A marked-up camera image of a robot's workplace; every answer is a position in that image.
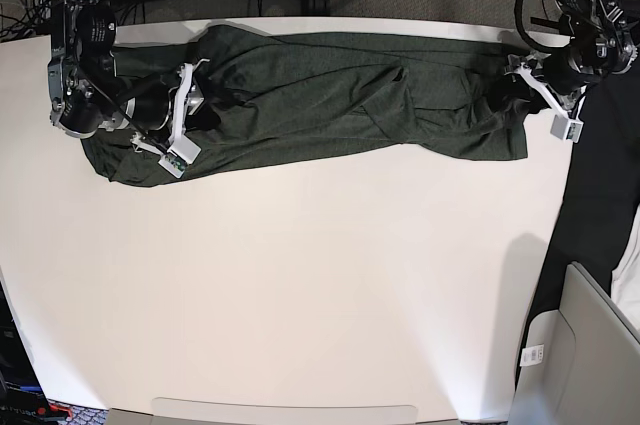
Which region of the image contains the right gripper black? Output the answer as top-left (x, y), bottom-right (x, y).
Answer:
top-left (122, 82), bottom-right (221, 132)

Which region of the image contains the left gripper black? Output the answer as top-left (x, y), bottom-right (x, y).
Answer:
top-left (492, 49), bottom-right (600, 117)

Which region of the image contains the dark green long-sleeve shirt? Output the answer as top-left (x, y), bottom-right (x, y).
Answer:
top-left (114, 25), bottom-right (529, 180)

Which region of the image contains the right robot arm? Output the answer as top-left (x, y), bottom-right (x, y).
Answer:
top-left (47, 0), bottom-right (180, 141)

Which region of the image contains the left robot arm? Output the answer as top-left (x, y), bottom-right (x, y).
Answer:
top-left (506, 0), bottom-right (638, 120)

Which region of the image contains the black cloth pile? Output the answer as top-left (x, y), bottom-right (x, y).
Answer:
top-left (514, 42), bottom-right (640, 386)

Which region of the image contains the grey plastic bin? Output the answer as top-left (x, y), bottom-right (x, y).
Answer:
top-left (508, 263), bottom-right (639, 424)

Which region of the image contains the grey tray edge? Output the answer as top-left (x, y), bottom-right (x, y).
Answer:
top-left (107, 397), bottom-right (461, 425)

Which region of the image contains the black box with label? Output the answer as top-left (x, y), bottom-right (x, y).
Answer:
top-left (1, 290), bottom-right (47, 424)

